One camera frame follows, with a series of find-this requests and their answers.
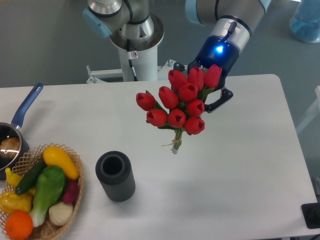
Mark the yellow squash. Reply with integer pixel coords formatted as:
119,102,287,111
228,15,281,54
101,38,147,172
43,146,80,180

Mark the white metal base frame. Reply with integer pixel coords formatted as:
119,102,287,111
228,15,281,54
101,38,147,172
85,59,176,84

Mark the blue handled saucepan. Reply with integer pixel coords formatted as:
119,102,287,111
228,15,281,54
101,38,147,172
0,83,44,181

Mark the brown bread roll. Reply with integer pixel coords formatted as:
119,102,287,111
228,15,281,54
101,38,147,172
0,137,20,160

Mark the woven wicker basket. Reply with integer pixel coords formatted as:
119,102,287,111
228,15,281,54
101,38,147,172
0,143,85,240

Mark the red tulip bouquet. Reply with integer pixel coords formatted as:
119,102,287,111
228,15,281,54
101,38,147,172
135,64,223,154

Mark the green bok choy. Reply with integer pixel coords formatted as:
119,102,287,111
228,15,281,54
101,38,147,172
29,165,66,228

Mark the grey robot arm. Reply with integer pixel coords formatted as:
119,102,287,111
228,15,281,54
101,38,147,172
82,0,270,113

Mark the black device at edge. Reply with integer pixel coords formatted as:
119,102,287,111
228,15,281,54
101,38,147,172
301,202,320,229

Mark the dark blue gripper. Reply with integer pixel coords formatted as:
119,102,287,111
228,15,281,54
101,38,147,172
173,35,240,113

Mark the dark grey ribbed vase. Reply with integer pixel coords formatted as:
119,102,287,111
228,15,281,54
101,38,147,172
95,150,136,202

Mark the dark green cucumber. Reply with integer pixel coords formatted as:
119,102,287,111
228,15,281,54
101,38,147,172
15,158,47,195

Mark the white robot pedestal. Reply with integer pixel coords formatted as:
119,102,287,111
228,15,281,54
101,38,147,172
110,13,164,82

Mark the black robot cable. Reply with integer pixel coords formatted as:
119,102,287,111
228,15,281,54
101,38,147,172
126,39,139,82

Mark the white garlic bulb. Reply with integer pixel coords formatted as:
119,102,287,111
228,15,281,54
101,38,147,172
48,202,73,226

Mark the yellow banana pepper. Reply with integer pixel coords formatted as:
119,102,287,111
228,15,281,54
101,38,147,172
5,167,23,189

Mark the orange fruit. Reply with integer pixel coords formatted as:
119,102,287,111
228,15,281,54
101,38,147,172
4,210,33,240

